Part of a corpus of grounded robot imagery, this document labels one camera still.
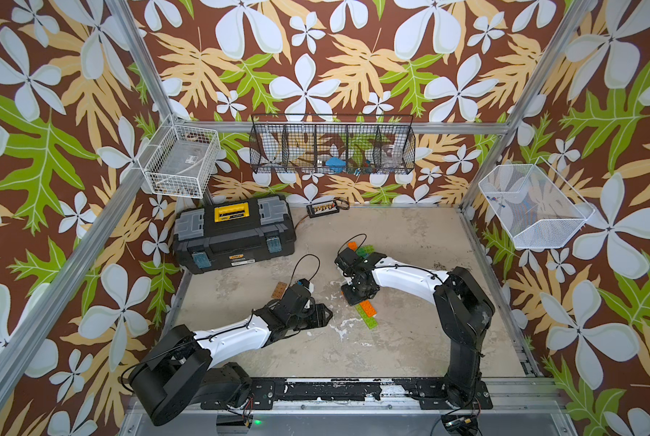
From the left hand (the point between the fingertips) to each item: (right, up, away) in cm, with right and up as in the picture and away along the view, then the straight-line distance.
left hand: (329, 312), depth 85 cm
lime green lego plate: (+14, -4, +2) cm, 14 cm away
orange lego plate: (+13, +1, +3) cm, 14 cm away
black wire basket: (+3, +59, +15) cm, 61 cm away
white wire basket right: (+64, +33, -3) cm, 72 cm away
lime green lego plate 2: (+16, +19, +19) cm, 32 cm away
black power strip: (-2, +36, +34) cm, 50 cm away
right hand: (+8, +3, +7) cm, 11 cm away
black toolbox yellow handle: (-32, +26, +4) cm, 42 cm away
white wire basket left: (-48, +49, +1) cm, 69 cm away
